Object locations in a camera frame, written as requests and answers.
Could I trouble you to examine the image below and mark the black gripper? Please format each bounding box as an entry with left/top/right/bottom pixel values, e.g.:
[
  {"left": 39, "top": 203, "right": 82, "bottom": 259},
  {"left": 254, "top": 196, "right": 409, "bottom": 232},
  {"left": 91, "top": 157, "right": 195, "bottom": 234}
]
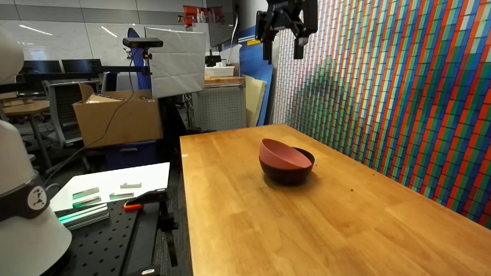
[{"left": 255, "top": 0, "right": 320, "bottom": 64}]

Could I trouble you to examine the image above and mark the pink bowl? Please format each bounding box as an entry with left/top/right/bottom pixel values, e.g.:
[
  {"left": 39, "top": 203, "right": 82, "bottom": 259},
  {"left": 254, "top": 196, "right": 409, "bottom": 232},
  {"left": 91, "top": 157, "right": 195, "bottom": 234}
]
[{"left": 258, "top": 137, "right": 315, "bottom": 171}]

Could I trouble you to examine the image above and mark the black bowl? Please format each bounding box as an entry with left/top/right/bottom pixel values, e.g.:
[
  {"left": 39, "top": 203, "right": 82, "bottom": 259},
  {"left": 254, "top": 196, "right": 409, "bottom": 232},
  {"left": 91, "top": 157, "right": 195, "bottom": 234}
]
[{"left": 260, "top": 145, "right": 318, "bottom": 186}]

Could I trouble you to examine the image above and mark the blue upright board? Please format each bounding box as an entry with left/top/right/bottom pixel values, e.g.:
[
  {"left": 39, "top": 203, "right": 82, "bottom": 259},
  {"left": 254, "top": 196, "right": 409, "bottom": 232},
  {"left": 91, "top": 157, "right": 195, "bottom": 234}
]
[{"left": 238, "top": 41, "right": 277, "bottom": 128}]

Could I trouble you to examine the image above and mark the beige upright board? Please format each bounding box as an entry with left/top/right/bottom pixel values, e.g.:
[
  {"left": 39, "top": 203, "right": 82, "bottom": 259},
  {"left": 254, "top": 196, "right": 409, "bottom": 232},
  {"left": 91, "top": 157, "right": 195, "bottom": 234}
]
[{"left": 243, "top": 73, "right": 269, "bottom": 128}]

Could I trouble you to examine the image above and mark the white square panel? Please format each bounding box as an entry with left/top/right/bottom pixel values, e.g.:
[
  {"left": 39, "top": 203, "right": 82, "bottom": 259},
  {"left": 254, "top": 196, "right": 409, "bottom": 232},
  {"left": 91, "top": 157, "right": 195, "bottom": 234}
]
[{"left": 145, "top": 25, "right": 208, "bottom": 99}]

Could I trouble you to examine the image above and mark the multicoloured striped backdrop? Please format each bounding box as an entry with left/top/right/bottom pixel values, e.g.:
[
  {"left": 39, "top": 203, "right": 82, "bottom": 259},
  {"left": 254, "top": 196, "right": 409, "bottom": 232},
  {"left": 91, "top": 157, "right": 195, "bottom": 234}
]
[{"left": 270, "top": 0, "right": 491, "bottom": 229}]

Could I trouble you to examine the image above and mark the brown cardboard box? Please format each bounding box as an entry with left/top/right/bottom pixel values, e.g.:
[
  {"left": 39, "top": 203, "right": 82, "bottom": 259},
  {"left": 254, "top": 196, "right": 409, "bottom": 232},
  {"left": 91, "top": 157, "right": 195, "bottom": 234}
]
[{"left": 73, "top": 88, "right": 165, "bottom": 150}]

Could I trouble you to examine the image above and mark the blue plastic crate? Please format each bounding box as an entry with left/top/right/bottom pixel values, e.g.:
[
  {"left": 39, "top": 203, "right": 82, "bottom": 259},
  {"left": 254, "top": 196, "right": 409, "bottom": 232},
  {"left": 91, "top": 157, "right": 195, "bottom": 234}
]
[{"left": 103, "top": 140, "right": 162, "bottom": 170}]

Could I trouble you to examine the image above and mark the dark computer monitor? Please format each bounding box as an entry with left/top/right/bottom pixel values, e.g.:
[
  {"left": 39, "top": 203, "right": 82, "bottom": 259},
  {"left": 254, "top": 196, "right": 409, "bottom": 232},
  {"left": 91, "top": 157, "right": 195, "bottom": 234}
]
[
  {"left": 62, "top": 56, "right": 105, "bottom": 76},
  {"left": 19, "top": 58, "right": 63, "bottom": 76}
]

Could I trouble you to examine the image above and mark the white paper sheet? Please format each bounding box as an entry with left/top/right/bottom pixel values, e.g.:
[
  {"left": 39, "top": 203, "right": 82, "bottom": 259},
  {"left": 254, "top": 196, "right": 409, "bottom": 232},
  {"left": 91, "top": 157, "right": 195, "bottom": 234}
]
[{"left": 50, "top": 160, "right": 172, "bottom": 213}]

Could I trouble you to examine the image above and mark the short silver metal bar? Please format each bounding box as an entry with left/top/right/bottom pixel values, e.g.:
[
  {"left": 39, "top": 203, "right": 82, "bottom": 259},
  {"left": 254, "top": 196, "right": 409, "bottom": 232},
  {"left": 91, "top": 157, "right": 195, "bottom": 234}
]
[
  {"left": 108, "top": 190, "right": 137, "bottom": 200},
  {"left": 71, "top": 185, "right": 102, "bottom": 199}
]

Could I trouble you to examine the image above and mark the grey office chair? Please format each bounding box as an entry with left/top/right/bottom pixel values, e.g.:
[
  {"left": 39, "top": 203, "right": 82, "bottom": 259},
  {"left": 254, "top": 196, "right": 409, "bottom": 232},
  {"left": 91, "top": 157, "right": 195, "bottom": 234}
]
[{"left": 42, "top": 78, "right": 86, "bottom": 148}]

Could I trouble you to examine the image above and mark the long silver metal tube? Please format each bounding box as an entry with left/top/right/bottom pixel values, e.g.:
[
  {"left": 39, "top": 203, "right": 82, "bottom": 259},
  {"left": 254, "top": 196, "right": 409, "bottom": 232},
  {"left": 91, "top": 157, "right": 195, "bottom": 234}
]
[{"left": 57, "top": 202, "right": 111, "bottom": 229}]

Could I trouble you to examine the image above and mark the round wooden table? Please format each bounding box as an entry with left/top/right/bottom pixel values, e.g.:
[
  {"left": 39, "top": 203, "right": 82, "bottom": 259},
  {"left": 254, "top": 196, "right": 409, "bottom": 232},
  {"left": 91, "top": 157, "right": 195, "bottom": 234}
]
[{"left": 0, "top": 98, "right": 54, "bottom": 119}]

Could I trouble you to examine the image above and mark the black perforated mounting board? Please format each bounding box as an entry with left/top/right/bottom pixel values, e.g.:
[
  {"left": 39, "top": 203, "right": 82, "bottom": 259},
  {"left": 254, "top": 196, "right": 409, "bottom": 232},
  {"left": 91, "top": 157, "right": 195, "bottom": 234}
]
[{"left": 53, "top": 199, "right": 181, "bottom": 276}]

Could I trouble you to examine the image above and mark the black camera on tripod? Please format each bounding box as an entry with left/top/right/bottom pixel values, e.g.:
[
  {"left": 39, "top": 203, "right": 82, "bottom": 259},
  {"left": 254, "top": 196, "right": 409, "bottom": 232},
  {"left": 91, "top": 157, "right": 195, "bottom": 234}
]
[{"left": 122, "top": 35, "right": 166, "bottom": 93}]

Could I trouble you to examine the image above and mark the black clamp post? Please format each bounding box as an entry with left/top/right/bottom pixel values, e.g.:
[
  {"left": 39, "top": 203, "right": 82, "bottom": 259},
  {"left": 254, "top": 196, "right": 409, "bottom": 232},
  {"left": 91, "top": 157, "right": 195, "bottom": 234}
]
[{"left": 152, "top": 190, "right": 181, "bottom": 268}]

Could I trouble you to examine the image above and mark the orange clamp handle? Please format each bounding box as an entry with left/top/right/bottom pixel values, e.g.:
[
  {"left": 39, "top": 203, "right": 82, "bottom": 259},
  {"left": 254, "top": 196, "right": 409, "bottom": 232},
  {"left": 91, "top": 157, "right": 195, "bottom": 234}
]
[{"left": 122, "top": 200, "right": 146, "bottom": 213}]

